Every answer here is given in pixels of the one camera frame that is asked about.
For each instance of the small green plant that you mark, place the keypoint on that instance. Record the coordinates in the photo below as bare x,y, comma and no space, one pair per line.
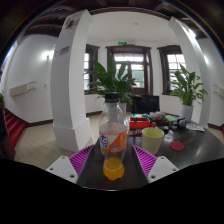
1,98

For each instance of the yellow cup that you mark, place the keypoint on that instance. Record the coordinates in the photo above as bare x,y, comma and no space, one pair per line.
152,141

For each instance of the green notebook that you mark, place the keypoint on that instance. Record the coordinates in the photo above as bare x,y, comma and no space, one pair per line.
171,118

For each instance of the clear orange soda bottle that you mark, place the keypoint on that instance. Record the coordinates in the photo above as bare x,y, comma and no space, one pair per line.
113,140

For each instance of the green exit sign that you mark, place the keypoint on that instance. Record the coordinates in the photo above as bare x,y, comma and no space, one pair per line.
122,43

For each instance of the black and grey device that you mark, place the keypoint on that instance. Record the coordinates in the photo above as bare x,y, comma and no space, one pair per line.
181,123

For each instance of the flat round red coaster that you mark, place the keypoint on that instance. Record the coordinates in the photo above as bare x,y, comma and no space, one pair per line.
176,145

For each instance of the white wall heater unit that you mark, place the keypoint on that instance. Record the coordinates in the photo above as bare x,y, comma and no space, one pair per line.
20,89
220,91

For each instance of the purple pillar sign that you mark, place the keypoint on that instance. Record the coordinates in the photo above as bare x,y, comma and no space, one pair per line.
62,51

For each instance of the brown wooden double door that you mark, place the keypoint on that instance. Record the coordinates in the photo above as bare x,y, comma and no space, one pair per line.
146,76

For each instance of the pillar mounted light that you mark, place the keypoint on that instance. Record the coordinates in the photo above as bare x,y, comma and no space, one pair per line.
192,33

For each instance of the red plastic box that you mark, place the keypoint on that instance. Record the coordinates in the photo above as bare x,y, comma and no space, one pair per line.
139,124

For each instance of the brown box of white items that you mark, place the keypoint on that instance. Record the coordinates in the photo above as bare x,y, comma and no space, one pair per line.
158,118

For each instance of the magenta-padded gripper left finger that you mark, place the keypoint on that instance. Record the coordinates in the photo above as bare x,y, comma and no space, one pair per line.
63,168

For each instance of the green box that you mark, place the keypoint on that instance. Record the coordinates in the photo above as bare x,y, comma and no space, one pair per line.
140,115

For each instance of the printed magazine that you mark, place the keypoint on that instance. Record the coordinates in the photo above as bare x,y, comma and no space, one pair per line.
195,127

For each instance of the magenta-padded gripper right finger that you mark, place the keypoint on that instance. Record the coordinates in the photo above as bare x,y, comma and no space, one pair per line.
161,168

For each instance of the dark wooden stand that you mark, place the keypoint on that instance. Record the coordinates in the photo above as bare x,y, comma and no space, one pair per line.
6,140

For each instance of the leafy plant in white pot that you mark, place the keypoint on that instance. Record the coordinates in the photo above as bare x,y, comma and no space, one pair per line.
110,80
186,113

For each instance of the wall lamp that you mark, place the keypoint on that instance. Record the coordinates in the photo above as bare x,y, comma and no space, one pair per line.
47,55

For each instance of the brown framed window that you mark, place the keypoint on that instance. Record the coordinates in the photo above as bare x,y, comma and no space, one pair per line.
87,63
173,61

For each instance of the black chair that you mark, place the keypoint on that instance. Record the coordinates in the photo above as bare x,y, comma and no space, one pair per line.
146,105

